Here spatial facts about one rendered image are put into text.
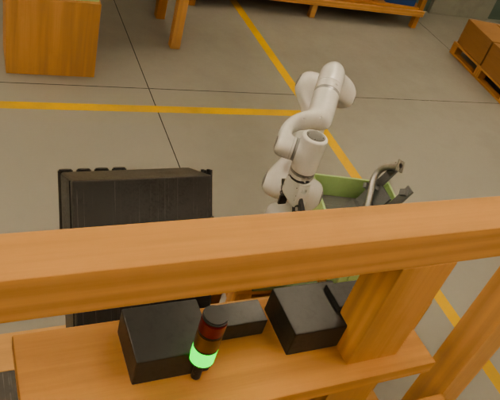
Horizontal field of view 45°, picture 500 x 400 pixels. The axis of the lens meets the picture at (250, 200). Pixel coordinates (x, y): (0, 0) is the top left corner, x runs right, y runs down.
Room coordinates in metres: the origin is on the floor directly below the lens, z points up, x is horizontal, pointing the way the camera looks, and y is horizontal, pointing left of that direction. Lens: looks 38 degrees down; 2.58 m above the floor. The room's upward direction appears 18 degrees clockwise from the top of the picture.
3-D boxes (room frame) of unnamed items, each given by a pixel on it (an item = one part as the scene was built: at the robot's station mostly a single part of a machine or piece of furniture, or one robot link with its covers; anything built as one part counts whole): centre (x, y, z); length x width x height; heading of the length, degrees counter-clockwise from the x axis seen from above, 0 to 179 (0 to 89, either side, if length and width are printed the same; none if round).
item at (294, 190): (1.65, -0.13, 1.41); 0.10 x 0.07 x 0.11; 33
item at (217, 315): (0.73, -0.01, 1.71); 0.05 x 0.05 x 0.04
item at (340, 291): (1.02, -0.31, 1.59); 0.15 x 0.07 x 0.07; 123
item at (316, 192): (1.88, -0.17, 1.17); 0.19 x 0.12 x 0.24; 89
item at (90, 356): (0.83, -0.09, 1.52); 0.90 x 0.25 x 0.04; 123
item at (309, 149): (1.65, -0.13, 1.55); 0.09 x 0.08 x 0.13; 89
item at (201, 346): (0.73, -0.01, 1.67); 0.05 x 0.05 x 0.05
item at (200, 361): (0.73, -0.01, 1.62); 0.05 x 0.05 x 0.05
